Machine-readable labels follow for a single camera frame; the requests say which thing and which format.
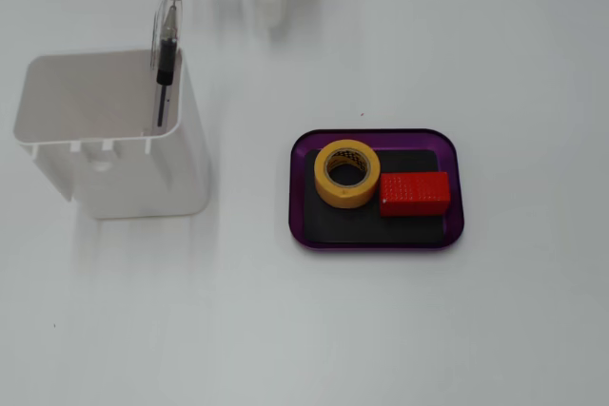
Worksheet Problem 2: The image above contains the white plastic pen holder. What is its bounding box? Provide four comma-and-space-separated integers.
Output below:
11, 47, 210, 221

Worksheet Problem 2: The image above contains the purple tray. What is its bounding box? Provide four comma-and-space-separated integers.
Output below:
287, 127, 466, 253

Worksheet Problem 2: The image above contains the yellow tape roll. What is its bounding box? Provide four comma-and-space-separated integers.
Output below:
313, 139, 382, 210

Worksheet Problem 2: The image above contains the red studded block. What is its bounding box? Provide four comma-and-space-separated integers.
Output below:
379, 171, 452, 218

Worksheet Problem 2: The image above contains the clear black ballpoint pen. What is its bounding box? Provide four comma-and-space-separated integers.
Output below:
149, 0, 185, 136

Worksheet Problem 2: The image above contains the black mat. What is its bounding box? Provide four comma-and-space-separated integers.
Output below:
303, 147, 446, 244

